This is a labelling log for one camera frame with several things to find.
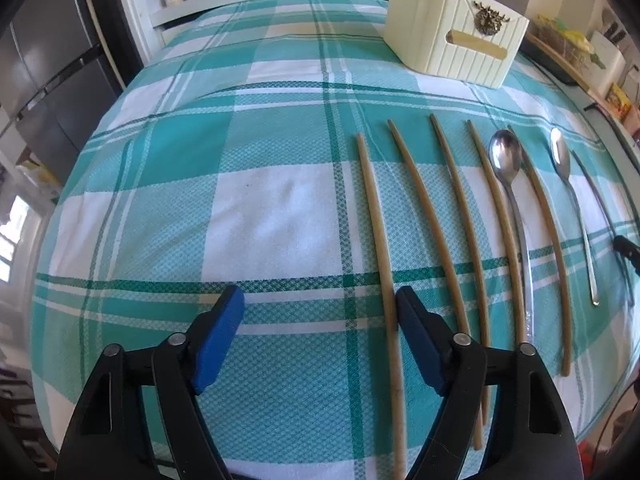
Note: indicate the large steel spoon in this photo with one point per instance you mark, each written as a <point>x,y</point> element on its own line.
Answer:
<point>506,152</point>

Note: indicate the white knife block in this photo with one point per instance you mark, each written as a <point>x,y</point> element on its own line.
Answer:
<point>607,60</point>

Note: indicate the wooden chopstick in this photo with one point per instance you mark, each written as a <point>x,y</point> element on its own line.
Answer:
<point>380,240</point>
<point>425,196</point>
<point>479,142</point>
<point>544,210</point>
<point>459,196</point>

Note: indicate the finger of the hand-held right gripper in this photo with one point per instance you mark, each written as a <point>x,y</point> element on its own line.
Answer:
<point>627,250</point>

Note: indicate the wooden cutting board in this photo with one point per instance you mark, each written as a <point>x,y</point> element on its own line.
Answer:
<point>565,62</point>

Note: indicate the dark thin chopstick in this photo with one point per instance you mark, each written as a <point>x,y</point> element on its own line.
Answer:
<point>592,190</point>

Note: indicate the yellow snack packet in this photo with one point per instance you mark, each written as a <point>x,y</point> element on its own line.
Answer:
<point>619,101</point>

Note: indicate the cream utensil holder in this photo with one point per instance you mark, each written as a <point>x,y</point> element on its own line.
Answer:
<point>450,30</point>

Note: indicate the black tray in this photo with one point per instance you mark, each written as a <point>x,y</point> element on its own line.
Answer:
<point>550,62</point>

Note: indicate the teal checked tablecloth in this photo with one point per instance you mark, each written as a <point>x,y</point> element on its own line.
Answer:
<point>250,185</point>

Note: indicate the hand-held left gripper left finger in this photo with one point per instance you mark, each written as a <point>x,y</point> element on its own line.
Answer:
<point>220,335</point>

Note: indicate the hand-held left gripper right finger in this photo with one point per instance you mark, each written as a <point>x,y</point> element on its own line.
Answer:
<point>420,335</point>

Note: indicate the yellow green snack bag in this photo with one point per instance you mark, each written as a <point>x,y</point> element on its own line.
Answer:
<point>565,35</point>

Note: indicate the dark refrigerator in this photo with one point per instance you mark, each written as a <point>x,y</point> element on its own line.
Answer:
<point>45,60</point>

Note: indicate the small steel spoon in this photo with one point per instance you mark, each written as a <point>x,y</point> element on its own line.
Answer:
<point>560,155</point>

